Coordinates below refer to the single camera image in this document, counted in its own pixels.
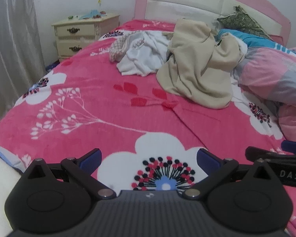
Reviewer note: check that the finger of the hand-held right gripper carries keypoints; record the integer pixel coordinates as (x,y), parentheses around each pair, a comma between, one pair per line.
(293,146)
(273,154)

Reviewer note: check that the cream nightstand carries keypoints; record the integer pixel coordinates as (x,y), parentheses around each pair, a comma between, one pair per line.
(76,42)

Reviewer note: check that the blue paper item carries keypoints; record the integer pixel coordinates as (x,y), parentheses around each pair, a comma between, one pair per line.
(91,14)

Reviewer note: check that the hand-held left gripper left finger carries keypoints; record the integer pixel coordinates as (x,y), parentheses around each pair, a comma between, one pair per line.
(91,159)

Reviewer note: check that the pink and white headboard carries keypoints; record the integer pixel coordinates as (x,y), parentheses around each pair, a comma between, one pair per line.
(187,2)

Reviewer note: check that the pink and white patterned garment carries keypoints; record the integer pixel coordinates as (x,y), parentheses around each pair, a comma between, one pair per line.
(117,50)

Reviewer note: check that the pink and grey quilt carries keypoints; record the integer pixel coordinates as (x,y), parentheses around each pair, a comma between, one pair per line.
(268,74)

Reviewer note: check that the teal garment with white stripes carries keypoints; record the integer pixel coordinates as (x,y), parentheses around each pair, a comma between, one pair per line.
(256,40)

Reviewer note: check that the beige jacket with black trim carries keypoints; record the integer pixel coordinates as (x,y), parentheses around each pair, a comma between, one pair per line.
(194,79)

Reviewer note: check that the pink floral blanket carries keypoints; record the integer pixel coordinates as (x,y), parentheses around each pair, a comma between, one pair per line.
(101,98)

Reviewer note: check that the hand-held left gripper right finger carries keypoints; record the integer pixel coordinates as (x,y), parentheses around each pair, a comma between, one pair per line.
(208,159)

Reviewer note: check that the grey curtain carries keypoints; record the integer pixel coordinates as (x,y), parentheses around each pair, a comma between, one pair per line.
(12,54)

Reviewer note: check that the white mattress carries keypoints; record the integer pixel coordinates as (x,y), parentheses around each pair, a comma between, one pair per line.
(0,190)

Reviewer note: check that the green patterned pillow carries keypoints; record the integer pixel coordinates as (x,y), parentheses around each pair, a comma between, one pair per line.
(244,21)

